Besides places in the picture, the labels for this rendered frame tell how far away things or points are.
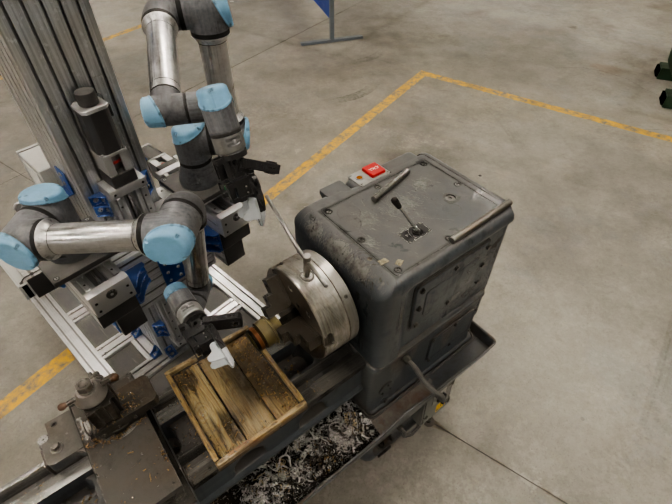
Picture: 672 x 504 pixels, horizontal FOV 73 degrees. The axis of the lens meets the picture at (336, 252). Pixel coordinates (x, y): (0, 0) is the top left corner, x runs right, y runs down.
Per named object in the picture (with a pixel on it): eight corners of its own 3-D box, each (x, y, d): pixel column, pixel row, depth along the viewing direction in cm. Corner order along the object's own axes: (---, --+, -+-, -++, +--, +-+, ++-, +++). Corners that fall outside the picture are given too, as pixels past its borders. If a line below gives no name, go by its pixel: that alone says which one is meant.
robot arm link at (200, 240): (170, 171, 129) (187, 282, 163) (157, 195, 121) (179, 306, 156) (211, 176, 129) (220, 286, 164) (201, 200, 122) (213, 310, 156)
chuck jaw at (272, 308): (295, 299, 139) (279, 264, 137) (301, 300, 135) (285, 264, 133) (264, 317, 135) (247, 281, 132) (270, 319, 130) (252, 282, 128)
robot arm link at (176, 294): (188, 292, 149) (181, 275, 143) (203, 313, 143) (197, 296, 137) (166, 304, 146) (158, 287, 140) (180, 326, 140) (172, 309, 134)
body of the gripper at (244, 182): (223, 201, 117) (207, 156, 111) (252, 188, 121) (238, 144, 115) (235, 207, 111) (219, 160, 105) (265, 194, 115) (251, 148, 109)
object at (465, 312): (390, 334, 260) (406, 221, 198) (453, 395, 233) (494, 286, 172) (305, 394, 234) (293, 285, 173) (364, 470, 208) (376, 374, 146)
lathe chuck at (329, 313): (290, 294, 160) (288, 234, 136) (346, 360, 145) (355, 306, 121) (269, 306, 156) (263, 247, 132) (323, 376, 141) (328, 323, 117)
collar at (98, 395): (102, 374, 118) (97, 368, 116) (112, 397, 114) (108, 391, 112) (70, 392, 115) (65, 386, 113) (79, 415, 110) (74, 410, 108)
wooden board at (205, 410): (248, 331, 158) (246, 324, 155) (308, 408, 138) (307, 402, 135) (166, 379, 145) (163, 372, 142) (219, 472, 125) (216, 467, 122)
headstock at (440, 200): (406, 221, 198) (417, 143, 171) (494, 286, 172) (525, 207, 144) (294, 285, 173) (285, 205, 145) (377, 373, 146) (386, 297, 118)
